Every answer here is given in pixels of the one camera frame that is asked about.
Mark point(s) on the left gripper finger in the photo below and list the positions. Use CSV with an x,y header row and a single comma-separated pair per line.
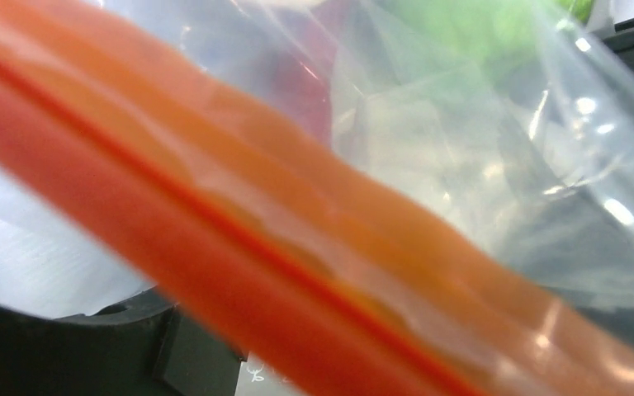
x,y
144,345

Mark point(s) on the clear zip top bag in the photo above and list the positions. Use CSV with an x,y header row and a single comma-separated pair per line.
x,y
463,234

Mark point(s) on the green fake bumpy vegetable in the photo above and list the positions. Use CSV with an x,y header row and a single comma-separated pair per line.
x,y
492,37

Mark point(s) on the fake red chili pepper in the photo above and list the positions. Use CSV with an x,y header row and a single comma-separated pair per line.
x,y
309,31

